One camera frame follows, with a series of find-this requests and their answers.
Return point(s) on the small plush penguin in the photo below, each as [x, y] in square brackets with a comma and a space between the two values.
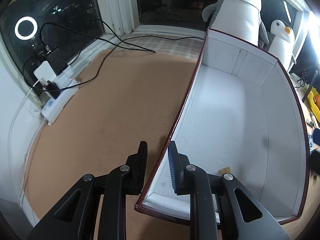
[281, 43]

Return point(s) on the white power strip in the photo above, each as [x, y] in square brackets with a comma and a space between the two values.
[68, 87]

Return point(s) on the small green white tube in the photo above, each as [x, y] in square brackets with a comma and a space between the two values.
[311, 122]

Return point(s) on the red cardboard box white inside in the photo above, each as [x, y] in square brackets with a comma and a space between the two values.
[241, 111]

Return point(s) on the yellow leaf-shaped fruit bowl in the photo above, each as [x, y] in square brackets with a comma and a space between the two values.
[313, 107]

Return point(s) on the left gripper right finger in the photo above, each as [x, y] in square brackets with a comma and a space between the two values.
[177, 164]

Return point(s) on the black power adapter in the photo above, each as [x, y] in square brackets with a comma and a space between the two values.
[56, 60]

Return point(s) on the black ring light stand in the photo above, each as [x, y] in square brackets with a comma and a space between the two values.
[313, 80]

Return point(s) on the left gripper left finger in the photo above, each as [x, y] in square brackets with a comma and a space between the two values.
[137, 163]

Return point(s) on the orange fruit front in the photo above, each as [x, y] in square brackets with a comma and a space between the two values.
[317, 101]

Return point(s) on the large plush penguin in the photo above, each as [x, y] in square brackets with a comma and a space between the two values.
[240, 18]

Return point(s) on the white power adapter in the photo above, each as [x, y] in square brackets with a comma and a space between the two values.
[45, 71]

